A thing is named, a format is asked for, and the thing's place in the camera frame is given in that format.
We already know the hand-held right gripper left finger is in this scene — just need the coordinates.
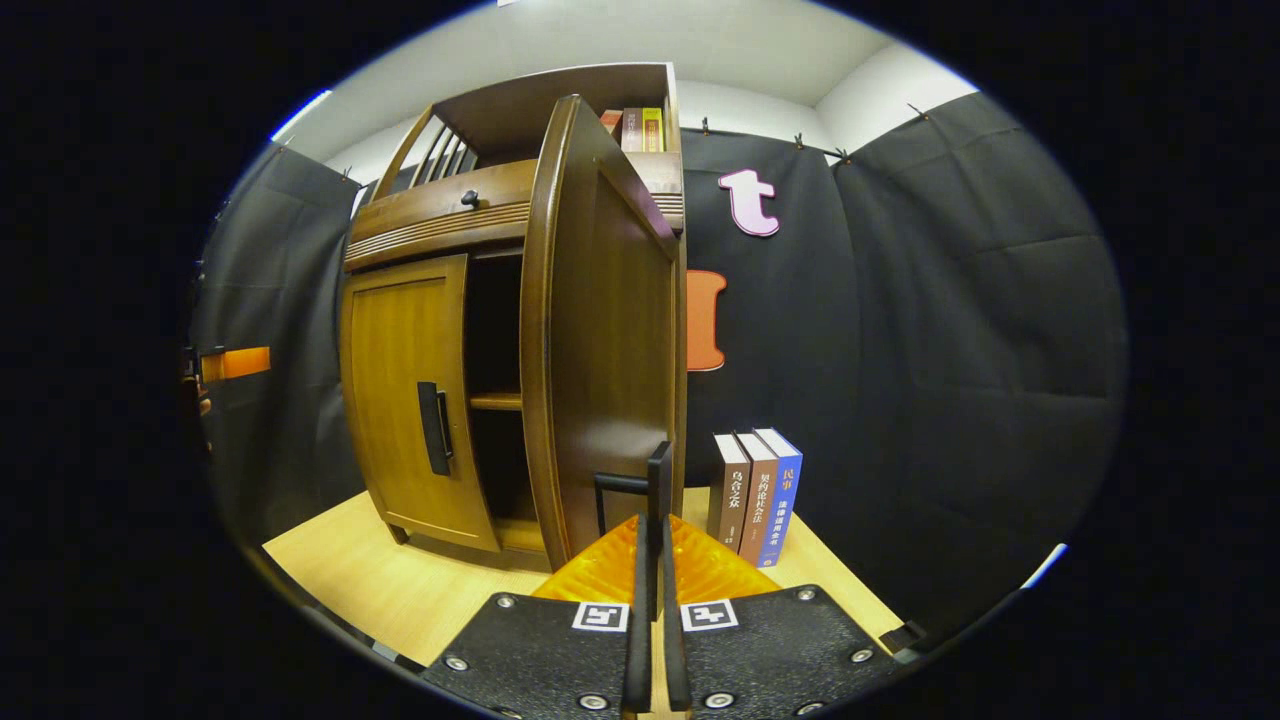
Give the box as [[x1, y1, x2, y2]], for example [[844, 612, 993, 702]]
[[418, 513, 658, 720]]

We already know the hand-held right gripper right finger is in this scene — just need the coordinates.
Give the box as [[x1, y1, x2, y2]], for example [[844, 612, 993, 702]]
[[659, 513, 909, 720]]

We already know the wooden shoe cabinet door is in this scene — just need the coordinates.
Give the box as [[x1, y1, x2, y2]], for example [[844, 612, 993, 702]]
[[340, 253, 501, 553], [520, 95, 689, 571]]

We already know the black door handle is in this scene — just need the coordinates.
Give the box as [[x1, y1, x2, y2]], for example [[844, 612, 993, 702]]
[[595, 440, 674, 541], [417, 381, 455, 477]]

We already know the wooden double-door shoe cabinet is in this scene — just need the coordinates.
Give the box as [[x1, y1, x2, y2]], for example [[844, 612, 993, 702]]
[[340, 62, 691, 576]]

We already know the dark brown standing book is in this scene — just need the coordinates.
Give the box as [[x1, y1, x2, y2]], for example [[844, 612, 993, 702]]
[[707, 433, 752, 549]]

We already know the blue standing book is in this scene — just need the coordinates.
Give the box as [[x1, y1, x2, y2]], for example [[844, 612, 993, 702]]
[[754, 428, 804, 569]]

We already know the black backdrop cloth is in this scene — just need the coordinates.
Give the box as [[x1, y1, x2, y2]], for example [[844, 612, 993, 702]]
[[190, 92, 1131, 641]]

